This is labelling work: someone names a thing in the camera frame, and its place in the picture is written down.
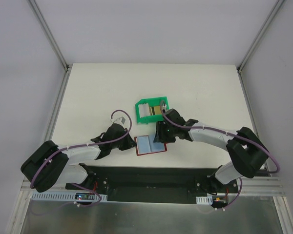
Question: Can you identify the red leather card holder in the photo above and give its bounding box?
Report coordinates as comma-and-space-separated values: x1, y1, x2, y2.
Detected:
134, 134, 167, 156

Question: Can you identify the green plastic bin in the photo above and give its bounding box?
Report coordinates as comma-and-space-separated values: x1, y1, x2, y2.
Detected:
135, 97, 169, 124

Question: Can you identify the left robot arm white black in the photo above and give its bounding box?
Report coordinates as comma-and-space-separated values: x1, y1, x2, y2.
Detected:
21, 123, 136, 193

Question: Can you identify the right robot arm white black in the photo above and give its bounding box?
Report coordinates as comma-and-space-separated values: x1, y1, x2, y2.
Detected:
154, 109, 268, 193

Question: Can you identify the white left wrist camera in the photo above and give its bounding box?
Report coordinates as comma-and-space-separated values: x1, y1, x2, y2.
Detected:
111, 117, 126, 126

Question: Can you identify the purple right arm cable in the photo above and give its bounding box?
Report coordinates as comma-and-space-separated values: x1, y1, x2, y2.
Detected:
160, 102, 281, 215

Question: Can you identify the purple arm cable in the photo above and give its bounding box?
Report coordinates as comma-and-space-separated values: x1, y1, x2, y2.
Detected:
29, 110, 134, 215
160, 102, 281, 215

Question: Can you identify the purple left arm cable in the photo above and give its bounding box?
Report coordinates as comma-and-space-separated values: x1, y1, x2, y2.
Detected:
29, 110, 134, 215

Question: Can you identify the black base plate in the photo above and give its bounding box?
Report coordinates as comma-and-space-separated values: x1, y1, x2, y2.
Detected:
64, 166, 237, 202

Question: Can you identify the right white cable duct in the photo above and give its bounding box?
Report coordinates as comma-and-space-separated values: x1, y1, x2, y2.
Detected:
196, 196, 213, 205

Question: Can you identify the white cable duct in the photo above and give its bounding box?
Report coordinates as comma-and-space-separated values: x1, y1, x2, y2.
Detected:
31, 192, 100, 202
196, 196, 213, 205

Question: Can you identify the left aluminium frame post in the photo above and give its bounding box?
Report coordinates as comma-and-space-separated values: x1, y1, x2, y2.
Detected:
28, 0, 73, 71

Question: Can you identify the aluminium frame post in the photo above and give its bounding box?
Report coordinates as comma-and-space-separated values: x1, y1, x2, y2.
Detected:
28, 0, 73, 71
236, 0, 286, 74

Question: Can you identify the left white cable duct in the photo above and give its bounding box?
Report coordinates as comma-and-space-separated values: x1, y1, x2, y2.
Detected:
31, 192, 100, 202

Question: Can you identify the right aluminium frame post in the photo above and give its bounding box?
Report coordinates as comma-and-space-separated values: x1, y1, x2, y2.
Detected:
236, 0, 286, 74

